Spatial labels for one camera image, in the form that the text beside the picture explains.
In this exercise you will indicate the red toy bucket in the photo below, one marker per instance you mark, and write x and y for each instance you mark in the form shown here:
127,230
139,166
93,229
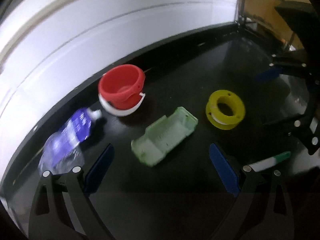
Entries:
120,90

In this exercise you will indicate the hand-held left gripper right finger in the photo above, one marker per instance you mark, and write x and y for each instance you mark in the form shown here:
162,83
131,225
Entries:
225,168

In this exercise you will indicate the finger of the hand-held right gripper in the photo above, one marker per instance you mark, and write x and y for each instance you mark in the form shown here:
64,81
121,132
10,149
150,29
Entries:
303,127
266,75

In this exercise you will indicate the white green stick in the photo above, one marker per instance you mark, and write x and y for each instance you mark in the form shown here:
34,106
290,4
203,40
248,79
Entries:
267,162

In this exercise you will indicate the yellow tape spool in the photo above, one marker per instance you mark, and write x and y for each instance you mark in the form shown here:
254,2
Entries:
212,110

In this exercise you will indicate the crushed blue plastic bottle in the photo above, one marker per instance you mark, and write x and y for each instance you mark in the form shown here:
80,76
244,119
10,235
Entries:
72,132

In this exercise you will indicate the green plastic tray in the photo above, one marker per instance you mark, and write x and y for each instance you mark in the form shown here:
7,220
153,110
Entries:
162,136

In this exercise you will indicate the wooden cutting board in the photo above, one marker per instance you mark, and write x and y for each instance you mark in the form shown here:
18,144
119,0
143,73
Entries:
262,7

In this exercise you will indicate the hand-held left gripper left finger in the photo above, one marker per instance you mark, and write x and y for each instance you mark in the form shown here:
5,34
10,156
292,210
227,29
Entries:
98,168

